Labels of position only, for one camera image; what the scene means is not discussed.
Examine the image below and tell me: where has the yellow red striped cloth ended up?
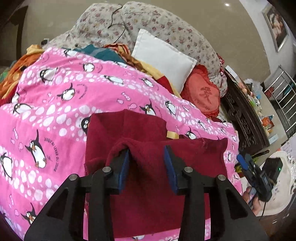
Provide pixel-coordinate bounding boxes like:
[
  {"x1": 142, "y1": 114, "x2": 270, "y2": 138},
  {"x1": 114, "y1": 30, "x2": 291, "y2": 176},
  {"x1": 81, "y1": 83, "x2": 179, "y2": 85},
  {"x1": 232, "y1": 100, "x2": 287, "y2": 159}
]
[{"x1": 103, "y1": 43, "x2": 181, "y2": 98}]

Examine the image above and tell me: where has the red embroidered cushion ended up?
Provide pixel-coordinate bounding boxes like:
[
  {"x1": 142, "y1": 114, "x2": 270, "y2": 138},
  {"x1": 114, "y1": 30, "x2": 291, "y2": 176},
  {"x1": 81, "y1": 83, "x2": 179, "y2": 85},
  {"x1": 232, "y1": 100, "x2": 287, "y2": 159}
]
[{"x1": 180, "y1": 65, "x2": 220, "y2": 118}]

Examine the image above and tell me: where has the white ornate chair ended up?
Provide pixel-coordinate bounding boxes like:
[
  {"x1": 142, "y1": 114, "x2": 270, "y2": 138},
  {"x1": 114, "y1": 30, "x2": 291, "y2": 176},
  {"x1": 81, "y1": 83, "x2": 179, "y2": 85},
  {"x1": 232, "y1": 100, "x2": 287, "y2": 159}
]
[{"x1": 263, "y1": 151, "x2": 295, "y2": 216}]

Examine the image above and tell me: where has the right hand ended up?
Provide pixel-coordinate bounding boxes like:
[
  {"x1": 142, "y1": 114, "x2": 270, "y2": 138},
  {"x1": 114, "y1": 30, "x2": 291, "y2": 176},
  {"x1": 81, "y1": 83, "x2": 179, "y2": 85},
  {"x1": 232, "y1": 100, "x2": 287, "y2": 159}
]
[{"x1": 242, "y1": 187, "x2": 263, "y2": 216}]

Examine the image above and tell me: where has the black cable on quilt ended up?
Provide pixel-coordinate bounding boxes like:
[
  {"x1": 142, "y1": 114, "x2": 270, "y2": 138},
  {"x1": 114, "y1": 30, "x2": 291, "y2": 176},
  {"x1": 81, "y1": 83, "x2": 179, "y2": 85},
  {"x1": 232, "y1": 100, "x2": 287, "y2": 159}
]
[{"x1": 107, "y1": 4, "x2": 127, "y2": 44}]

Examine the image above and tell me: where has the pink penguin blanket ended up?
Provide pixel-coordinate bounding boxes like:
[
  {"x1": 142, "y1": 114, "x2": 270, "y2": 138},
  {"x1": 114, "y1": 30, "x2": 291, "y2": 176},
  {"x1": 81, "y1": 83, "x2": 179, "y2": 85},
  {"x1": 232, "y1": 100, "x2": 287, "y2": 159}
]
[{"x1": 1, "y1": 48, "x2": 242, "y2": 238}]

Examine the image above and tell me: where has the dark carved wooden cabinet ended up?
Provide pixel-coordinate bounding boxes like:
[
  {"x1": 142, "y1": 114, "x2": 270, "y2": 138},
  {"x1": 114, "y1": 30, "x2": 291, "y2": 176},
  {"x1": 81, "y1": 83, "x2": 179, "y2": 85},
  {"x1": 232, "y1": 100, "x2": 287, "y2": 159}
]
[{"x1": 221, "y1": 72, "x2": 270, "y2": 155}]

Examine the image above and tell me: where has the floral grey quilt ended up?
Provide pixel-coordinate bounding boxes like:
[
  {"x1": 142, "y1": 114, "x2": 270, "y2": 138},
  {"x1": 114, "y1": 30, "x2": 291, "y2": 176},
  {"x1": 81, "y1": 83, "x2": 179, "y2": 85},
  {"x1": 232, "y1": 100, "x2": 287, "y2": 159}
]
[{"x1": 43, "y1": 1, "x2": 227, "y2": 96}]

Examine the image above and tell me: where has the white square pillow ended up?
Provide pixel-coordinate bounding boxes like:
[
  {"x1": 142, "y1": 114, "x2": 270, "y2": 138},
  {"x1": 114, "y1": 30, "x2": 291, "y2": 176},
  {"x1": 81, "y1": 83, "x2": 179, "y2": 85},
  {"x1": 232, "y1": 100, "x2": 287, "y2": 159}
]
[{"x1": 132, "y1": 29, "x2": 197, "y2": 93}]

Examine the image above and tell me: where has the orange patterned cloth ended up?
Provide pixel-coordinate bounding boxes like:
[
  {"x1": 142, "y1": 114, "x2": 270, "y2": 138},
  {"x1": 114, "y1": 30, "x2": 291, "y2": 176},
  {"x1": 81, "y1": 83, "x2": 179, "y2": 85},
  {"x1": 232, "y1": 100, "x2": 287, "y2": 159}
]
[{"x1": 1, "y1": 45, "x2": 44, "y2": 105}]

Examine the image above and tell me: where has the teal cloth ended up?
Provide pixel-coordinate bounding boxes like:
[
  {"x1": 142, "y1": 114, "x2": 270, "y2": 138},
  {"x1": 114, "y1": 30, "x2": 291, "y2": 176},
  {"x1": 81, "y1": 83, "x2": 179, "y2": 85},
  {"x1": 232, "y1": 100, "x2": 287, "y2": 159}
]
[{"x1": 74, "y1": 45, "x2": 126, "y2": 63}]

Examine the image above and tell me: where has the framed wall picture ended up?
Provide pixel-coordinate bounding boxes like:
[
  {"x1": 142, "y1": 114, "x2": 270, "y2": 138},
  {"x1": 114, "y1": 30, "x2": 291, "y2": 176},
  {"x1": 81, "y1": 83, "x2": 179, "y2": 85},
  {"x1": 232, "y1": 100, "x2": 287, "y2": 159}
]
[{"x1": 262, "y1": 4, "x2": 288, "y2": 53}]

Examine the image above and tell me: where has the dark red fleece garment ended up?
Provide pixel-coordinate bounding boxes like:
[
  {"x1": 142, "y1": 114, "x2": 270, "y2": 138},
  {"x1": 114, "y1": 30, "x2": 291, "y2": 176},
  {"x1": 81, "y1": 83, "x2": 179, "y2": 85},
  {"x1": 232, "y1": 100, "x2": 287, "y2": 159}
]
[{"x1": 85, "y1": 110, "x2": 228, "y2": 238}]

